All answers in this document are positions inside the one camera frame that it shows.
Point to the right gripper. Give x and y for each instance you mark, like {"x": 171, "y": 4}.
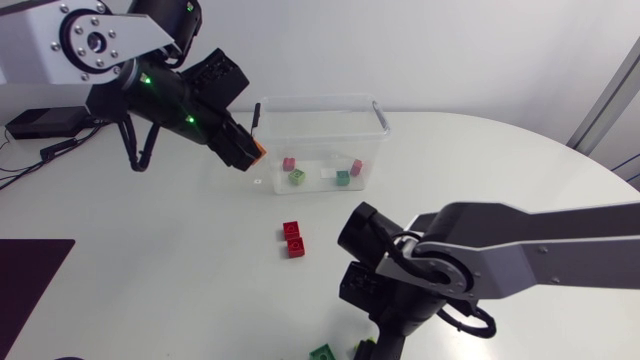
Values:
{"x": 391, "y": 345}

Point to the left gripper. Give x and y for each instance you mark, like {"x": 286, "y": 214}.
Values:
{"x": 235, "y": 145}

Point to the orange toy brick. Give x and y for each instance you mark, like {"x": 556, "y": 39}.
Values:
{"x": 259, "y": 152}

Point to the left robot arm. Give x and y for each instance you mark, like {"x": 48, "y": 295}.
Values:
{"x": 35, "y": 45}

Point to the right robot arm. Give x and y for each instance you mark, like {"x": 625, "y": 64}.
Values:
{"x": 525, "y": 250}

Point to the clear plastic container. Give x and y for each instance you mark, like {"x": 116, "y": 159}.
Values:
{"x": 325, "y": 135}

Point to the lime green toy brick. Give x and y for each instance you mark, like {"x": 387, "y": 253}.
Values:
{"x": 364, "y": 349}
{"x": 297, "y": 177}

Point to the red toy brick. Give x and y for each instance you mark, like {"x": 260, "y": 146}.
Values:
{"x": 288, "y": 164}
{"x": 296, "y": 247}
{"x": 291, "y": 230}
{"x": 356, "y": 168}

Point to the black power brick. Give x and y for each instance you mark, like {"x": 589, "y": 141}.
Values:
{"x": 47, "y": 121}

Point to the dark mat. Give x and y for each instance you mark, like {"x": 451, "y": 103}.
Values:
{"x": 25, "y": 285}

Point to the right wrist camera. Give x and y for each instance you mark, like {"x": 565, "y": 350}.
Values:
{"x": 361, "y": 287}

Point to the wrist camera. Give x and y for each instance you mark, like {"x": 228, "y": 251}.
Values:
{"x": 361, "y": 287}
{"x": 217, "y": 77}

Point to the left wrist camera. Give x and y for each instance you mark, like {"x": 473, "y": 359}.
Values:
{"x": 217, "y": 77}

